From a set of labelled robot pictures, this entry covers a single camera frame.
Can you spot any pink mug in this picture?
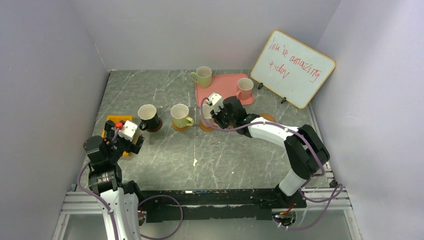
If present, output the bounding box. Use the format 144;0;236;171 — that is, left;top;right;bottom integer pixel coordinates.
201;103;217;128
236;77;254;101

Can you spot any light wooden coaster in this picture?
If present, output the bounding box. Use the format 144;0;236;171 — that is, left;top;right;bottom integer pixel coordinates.
199;121;215;132
171;122;190;132

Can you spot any black mug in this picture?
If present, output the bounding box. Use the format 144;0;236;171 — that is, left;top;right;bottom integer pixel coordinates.
137;104;163;132

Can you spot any green mug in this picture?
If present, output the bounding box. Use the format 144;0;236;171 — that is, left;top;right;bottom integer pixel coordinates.
170;103;195;128
189;66;212;89

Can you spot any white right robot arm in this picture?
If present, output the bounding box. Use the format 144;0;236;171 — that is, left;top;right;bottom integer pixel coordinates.
201;92;330;208

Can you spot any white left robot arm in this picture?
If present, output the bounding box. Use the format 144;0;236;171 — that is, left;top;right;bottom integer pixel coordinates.
83;120;144;240

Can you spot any yellow plastic bin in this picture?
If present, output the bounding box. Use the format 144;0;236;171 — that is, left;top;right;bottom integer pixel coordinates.
101;115;133;157

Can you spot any pink serving tray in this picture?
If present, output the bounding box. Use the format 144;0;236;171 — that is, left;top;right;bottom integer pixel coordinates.
195;73;248;107

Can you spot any whiteboard with red writing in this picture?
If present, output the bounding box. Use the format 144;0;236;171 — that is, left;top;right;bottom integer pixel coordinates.
250;30;336;109

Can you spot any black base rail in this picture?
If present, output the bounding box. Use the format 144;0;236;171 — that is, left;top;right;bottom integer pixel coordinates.
124;187;307;223

